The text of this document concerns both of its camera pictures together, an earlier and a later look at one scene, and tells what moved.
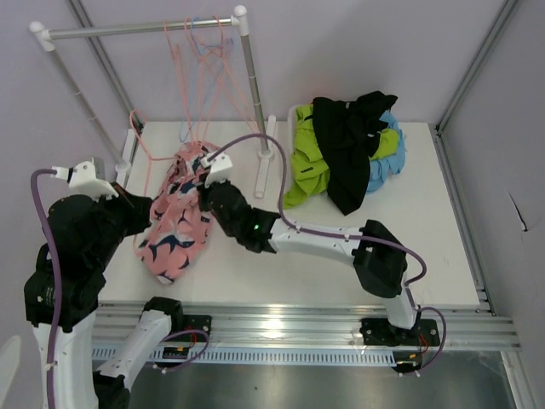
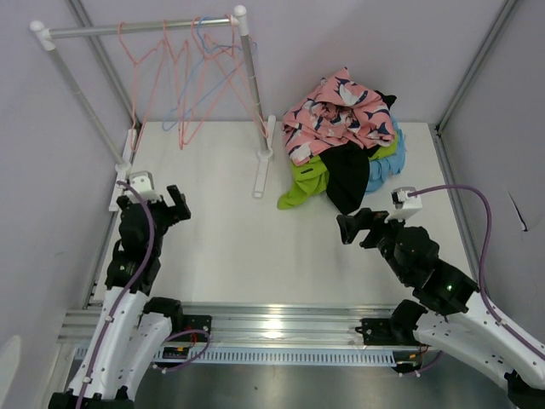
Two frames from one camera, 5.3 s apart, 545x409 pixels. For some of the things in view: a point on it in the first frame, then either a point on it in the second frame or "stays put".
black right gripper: (203, 192) to (364, 220)
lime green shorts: (309, 175) stays put
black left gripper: (139, 207) to (173, 216)
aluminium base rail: (310, 323) stays put
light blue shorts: (381, 168) stays put
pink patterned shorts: (180, 222) to (337, 112)
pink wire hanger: (151, 156) to (162, 43)
